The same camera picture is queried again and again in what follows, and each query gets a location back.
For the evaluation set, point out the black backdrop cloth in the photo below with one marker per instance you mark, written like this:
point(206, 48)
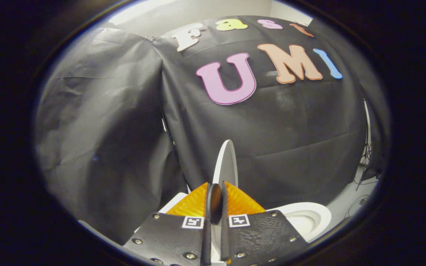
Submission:
point(124, 129)

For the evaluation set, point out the white toilet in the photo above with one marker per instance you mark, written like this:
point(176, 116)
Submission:
point(309, 218)

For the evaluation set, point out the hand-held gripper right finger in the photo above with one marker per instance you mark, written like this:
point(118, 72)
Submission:
point(261, 236)

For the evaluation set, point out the white toilet lid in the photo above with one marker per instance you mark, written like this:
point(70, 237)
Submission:
point(227, 166)

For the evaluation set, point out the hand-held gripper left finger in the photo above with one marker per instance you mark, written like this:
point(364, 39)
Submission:
point(168, 236)

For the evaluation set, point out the black tripod light stand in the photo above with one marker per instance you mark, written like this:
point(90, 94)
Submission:
point(367, 159)

